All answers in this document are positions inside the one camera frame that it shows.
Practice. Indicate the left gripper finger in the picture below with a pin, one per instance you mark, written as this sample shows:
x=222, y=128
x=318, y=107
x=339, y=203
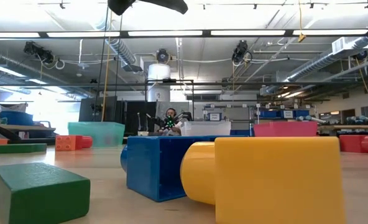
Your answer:
x=174, y=5

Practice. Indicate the red stud brick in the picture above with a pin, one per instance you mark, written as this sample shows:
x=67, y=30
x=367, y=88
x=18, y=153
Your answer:
x=84, y=142

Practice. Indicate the orange stud brick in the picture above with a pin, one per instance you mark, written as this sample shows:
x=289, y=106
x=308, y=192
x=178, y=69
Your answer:
x=65, y=143

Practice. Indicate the large blue hollow block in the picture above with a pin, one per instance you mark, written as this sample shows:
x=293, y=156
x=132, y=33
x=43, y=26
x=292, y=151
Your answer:
x=153, y=168

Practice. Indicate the long green wooden block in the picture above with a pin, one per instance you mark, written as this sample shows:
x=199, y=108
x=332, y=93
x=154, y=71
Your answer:
x=14, y=148

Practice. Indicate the large yellow stud block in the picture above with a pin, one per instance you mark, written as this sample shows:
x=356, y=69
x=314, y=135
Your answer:
x=277, y=180

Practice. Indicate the white cylindrical tank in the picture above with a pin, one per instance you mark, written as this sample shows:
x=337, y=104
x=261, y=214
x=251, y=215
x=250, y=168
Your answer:
x=159, y=71

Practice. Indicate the person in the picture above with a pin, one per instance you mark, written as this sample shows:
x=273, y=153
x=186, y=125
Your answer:
x=171, y=112

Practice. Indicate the black cabinet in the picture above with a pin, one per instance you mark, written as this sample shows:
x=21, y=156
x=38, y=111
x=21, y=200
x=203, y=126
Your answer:
x=87, y=109

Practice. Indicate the black partition panel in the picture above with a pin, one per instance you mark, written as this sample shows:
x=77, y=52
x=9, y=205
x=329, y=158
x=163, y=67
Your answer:
x=134, y=118

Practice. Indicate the black teleoperation robot arms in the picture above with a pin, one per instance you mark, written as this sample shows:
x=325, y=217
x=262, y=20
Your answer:
x=170, y=123

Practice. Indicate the blue box with white label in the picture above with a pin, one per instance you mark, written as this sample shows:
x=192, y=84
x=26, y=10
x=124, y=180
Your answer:
x=214, y=117

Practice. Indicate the clear plastic bin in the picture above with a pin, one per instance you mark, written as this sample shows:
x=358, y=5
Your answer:
x=205, y=128

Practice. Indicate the small white box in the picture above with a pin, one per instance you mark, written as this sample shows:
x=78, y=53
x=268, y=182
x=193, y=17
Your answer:
x=143, y=133

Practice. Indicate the teal translucent plastic bin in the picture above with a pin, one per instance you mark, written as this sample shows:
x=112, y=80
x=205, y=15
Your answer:
x=95, y=133

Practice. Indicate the blue storage bins row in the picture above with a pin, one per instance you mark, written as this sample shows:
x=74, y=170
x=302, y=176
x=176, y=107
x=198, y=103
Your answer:
x=268, y=114

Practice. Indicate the white cloth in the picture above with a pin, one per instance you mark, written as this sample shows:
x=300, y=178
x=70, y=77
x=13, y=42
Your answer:
x=17, y=108

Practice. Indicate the blue plastic tub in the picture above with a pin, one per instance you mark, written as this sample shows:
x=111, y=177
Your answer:
x=16, y=119

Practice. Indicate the background wooden table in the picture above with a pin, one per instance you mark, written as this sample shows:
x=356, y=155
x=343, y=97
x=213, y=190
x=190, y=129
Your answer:
x=25, y=127

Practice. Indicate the red plastic bin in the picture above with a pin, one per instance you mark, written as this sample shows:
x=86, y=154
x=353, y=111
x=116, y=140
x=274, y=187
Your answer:
x=285, y=128

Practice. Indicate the grey tube bundle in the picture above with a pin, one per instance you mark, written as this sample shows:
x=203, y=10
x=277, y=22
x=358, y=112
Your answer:
x=359, y=119
x=311, y=119

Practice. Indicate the thick green wooden block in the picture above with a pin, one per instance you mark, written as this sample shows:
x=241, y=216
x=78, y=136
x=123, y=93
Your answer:
x=38, y=193

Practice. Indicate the long background workbench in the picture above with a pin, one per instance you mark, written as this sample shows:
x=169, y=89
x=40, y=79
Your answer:
x=352, y=127

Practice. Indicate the large red stud block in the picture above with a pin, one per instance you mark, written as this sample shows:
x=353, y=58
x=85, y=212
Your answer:
x=352, y=143

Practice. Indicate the spiral silver air duct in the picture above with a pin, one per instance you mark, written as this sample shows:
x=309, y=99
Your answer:
x=122, y=49

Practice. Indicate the black ceiling camera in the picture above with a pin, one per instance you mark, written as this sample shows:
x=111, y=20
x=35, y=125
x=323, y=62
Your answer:
x=240, y=49
x=163, y=56
x=38, y=51

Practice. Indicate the silver ventilation duct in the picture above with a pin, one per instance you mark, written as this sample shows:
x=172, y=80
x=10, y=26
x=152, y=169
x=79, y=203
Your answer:
x=327, y=59

